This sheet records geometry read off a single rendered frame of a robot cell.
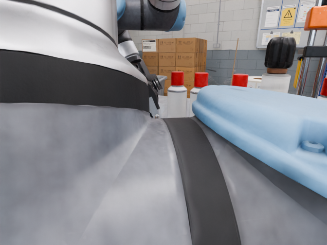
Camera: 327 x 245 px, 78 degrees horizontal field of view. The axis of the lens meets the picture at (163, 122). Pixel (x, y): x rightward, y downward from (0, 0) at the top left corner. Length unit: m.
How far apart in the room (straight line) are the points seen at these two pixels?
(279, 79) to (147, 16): 0.45
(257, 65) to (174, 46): 1.97
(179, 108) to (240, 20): 4.63
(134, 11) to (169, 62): 3.45
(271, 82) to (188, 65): 3.14
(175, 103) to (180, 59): 3.36
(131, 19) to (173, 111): 0.24
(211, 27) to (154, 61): 1.79
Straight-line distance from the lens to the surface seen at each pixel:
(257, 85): 0.90
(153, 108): 0.57
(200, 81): 0.50
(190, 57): 3.80
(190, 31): 5.45
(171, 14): 0.53
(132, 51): 0.60
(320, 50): 0.41
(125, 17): 0.53
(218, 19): 5.18
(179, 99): 0.52
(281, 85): 0.75
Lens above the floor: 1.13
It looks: 19 degrees down
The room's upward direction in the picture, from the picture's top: straight up
